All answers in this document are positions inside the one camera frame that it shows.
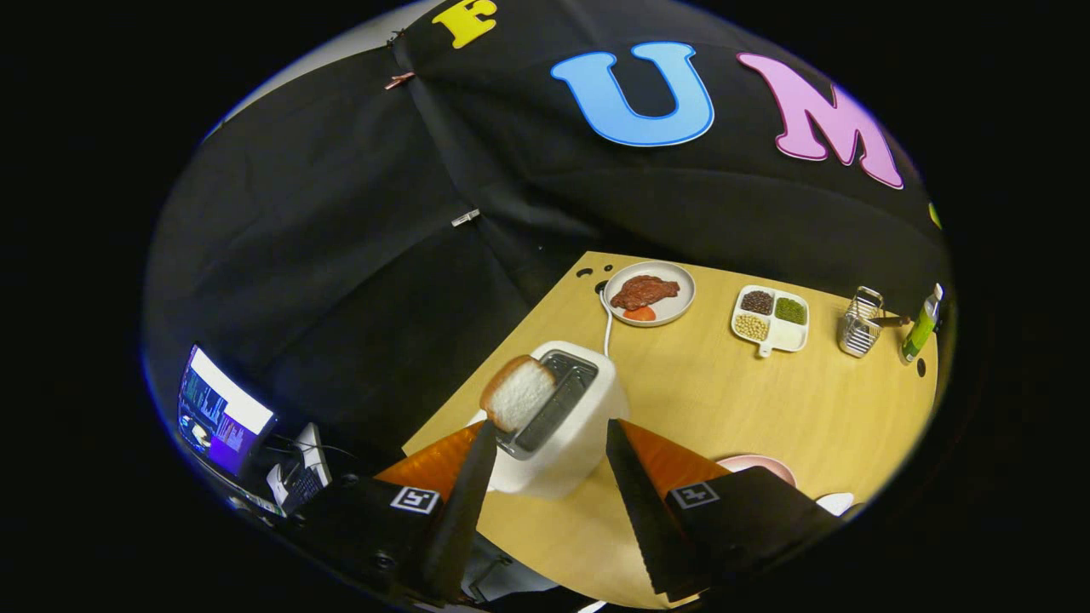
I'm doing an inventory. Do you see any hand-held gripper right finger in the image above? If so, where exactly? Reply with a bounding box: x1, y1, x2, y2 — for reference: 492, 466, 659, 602
605, 417, 846, 597

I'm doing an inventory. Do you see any white divided bean tray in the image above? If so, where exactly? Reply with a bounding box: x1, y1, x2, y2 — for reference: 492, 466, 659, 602
731, 284, 810, 358

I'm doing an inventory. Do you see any pink plate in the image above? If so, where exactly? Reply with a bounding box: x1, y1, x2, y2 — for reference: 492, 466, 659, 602
717, 454, 798, 488

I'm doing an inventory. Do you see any black backdrop cloth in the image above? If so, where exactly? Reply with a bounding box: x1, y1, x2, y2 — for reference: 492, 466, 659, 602
145, 0, 950, 478

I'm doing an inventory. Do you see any computer monitor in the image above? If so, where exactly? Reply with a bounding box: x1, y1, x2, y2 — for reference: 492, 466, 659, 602
176, 344, 278, 482

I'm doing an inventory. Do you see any white toaster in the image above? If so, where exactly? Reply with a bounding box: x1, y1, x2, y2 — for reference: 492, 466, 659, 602
490, 341, 629, 499

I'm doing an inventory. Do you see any white desk telephone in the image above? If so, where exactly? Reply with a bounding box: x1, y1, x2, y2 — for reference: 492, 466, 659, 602
267, 423, 333, 513

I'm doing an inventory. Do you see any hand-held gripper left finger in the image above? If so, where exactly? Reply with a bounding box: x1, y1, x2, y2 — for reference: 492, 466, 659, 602
281, 419, 499, 607

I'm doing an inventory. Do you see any white bread slice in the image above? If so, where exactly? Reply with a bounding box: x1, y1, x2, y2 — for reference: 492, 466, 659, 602
479, 355, 557, 433

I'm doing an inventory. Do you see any white plate with meat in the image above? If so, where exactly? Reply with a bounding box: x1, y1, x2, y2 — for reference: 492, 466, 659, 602
603, 261, 697, 328

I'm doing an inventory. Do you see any green drink bottle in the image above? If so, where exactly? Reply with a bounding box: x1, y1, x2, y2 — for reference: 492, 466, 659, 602
901, 284, 944, 365

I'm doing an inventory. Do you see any metal wire basket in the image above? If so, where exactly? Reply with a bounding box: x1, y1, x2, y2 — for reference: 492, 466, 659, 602
838, 286, 885, 358

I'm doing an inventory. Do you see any brown meat piece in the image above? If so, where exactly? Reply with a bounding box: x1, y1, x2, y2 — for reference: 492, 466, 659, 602
610, 275, 681, 311

